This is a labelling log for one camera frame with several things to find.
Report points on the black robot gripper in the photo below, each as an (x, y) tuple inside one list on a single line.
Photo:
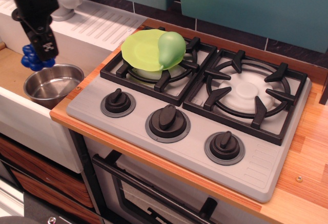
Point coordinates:
[(36, 14)]

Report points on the blue toy blueberry cluster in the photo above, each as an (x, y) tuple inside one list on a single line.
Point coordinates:
[(31, 60)]

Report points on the green toy pear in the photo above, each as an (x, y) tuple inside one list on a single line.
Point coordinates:
[(172, 48)]

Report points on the small steel pot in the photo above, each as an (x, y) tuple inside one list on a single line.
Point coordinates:
[(49, 86)]

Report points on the white toy sink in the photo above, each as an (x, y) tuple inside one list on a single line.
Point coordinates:
[(84, 40)]

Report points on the black left stove knob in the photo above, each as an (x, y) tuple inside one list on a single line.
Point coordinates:
[(118, 104)]

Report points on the black stove knob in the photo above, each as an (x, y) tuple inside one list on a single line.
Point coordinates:
[(168, 125), (118, 104), (224, 148)]

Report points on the wooden drawer front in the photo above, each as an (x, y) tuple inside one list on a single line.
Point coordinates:
[(49, 181)]

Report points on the black left burner grate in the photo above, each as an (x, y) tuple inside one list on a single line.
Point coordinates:
[(170, 85)]

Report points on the black burner grate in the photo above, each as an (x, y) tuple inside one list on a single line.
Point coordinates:
[(170, 85), (255, 97)]

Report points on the black middle stove knob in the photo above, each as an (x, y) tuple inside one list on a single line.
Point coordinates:
[(168, 125)]

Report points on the toy oven door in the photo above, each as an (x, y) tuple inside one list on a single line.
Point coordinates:
[(141, 194)]

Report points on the grey toy stove top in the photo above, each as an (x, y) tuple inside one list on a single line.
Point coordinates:
[(255, 175)]

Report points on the black right stove knob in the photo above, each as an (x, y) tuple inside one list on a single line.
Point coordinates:
[(224, 148)]

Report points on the black right burner grate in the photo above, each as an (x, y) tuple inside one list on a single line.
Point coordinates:
[(255, 97)]

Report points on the black oven door handle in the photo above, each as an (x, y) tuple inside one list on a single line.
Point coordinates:
[(203, 216)]

